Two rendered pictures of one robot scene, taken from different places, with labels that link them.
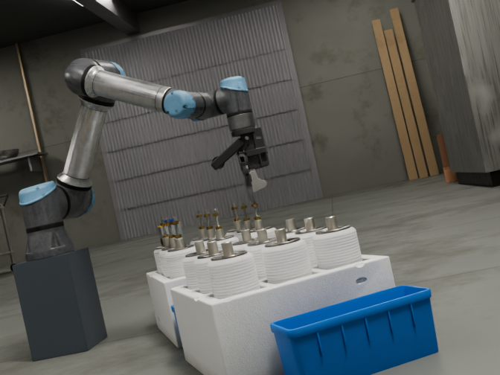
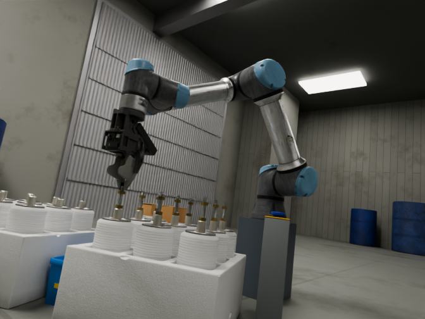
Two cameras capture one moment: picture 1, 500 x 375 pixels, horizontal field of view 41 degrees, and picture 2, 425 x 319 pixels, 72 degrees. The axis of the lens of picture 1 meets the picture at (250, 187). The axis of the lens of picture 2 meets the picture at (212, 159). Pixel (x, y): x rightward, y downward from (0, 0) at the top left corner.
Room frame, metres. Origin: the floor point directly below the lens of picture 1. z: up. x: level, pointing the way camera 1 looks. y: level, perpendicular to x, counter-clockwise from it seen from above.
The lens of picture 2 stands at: (2.57, -0.56, 0.31)
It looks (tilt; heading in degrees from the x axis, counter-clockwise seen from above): 10 degrees up; 122
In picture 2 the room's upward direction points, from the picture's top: 8 degrees clockwise
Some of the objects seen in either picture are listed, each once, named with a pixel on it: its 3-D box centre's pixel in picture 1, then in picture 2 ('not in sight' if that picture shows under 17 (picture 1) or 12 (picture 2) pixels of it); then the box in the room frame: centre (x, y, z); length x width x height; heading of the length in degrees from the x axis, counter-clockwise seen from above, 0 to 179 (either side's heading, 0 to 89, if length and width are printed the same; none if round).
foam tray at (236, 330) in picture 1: (279, 312); (18, 252); (1.51, 0.00, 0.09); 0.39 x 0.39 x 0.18; 18
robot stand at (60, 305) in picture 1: (61, 302); (264, 256); (2.12, 0.66, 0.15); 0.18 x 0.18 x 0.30; 83
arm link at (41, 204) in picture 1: (42, 204); (273, 181); (2.12, 0.66, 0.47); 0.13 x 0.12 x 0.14; 154
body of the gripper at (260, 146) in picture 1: (250, 149); (126, 133); (1.94, -0.02, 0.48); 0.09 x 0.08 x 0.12; 93
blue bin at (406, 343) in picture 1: (356, 337); not in sight; (1.26, -0.14, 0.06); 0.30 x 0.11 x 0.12; 108
